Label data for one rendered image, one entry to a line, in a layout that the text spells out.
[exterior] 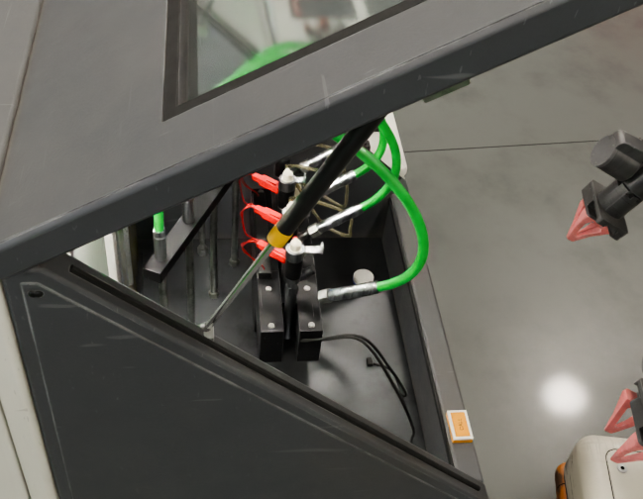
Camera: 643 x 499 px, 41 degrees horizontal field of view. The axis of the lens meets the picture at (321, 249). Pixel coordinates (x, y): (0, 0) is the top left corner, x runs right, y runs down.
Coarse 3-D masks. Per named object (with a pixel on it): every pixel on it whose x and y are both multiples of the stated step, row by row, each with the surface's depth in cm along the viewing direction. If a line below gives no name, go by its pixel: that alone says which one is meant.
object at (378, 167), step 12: (360, 156) 102; (372, 156) 102; (372, 168) 102; (384, 168) 102; (384, 180) 103; (396, 180) 103; (396, 192) 104; (408, 204) 104; (156, 216) 120; (420, 216) 106; (156, 228) 122; (420, 228) 106; (420, 240) 108; (420, 252) 109; (420, 264) 111; (396, 276) 115; (408, 276) 113; (384, 288) 116
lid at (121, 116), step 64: (64, 0) 98; (128, 0) 91; (192, 0) 88; (256, 0) 82; (320, 0) 77; (384, 0) 73; (448, 0) 66; (512, 0) 62; (576, 0) 60; (640, 0) 61; (64, 64) 88; (128, 64) 82; (192, 64) 80; (256, 64) 75; (320, 64) 68; (384, 64) 64; (448, 64) 63; (64, 128) 79; (128, 128) 74; (192, 128) 70; (256, 128) 66; (320, 128) 66; (0, 192) 77; (64, 192) 72; (128, 192) 69; (192, 192) 70; (0, 256) 73
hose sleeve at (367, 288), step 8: (376, 280) 117; (336, 288) 120; (344, 288) 119; (352, 288) 118; (360, 288) 117; (368, 288) 117; (376, 288) 116; (328, 296) 120; (336, 296) 119; (344, 296) 119; (352, 296) 118; (360, 296) 118
